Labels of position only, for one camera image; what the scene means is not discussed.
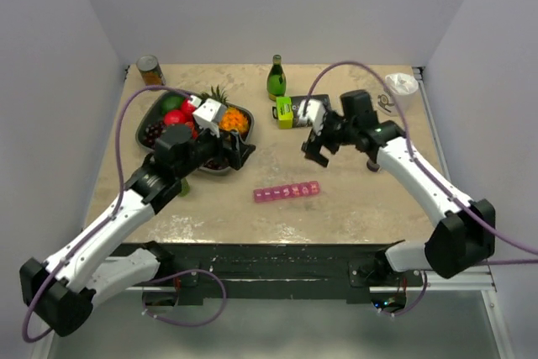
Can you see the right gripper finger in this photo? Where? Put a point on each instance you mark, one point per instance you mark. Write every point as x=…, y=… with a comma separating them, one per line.
x=309, y=146
x=317, y=157

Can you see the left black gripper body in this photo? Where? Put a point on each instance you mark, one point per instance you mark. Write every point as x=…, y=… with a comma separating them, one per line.
x=211, y=147

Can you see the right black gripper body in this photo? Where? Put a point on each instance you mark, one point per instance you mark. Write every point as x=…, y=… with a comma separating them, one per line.
x=336, y=131

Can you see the pink weekly pill organizer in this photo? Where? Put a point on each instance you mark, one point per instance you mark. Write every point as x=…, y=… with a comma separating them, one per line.
x=287, y=191

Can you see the green lidded pill bottle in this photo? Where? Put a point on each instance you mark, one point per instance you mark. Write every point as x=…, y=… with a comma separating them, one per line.
x=185, y=188

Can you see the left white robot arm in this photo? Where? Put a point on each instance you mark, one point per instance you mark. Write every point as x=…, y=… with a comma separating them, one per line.
x=57, y=289

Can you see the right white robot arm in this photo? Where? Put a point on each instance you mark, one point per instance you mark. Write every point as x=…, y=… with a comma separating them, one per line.
x=462, y=235

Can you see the black and green box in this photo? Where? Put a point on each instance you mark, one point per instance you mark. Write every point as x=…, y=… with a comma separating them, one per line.
x=288, y=112

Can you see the red apple upper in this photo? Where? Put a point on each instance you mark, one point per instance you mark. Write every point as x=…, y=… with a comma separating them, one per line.
x=188, y=108

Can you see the red apple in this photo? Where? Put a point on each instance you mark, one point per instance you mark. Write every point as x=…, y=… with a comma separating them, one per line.
x=188, y=108
x=175, y=116

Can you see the small pineapple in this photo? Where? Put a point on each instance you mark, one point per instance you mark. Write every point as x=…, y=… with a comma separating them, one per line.
x=216, y=93

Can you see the red apple lower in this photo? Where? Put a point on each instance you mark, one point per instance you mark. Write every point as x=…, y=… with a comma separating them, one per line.
x=175, y=116

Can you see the green lime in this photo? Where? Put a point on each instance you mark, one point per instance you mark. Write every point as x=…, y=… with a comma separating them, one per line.
x=170, y=103

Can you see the dark grey fruit tray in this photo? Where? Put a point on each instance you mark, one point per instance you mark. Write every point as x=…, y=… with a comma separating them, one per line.
x=154, y=113

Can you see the green glass bottle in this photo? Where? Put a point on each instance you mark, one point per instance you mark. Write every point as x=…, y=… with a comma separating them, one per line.
x=276, y=82

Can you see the white toilet paper roll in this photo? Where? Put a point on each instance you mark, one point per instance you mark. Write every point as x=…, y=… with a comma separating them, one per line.
x=402, y=88

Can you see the tin food can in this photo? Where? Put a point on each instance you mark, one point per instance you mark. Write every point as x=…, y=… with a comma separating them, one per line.
x=150, y=70

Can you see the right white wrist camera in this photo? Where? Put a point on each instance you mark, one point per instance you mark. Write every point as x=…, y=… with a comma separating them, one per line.
x=311, y=112

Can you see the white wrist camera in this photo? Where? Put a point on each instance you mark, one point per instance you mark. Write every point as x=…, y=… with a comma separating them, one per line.
x=311, y=112
x=209, y=115

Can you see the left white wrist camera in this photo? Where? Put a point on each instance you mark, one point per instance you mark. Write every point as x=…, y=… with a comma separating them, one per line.
x=209, y=115

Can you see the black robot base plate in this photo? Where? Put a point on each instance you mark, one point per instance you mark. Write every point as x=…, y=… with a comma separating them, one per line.
x=352, y=273

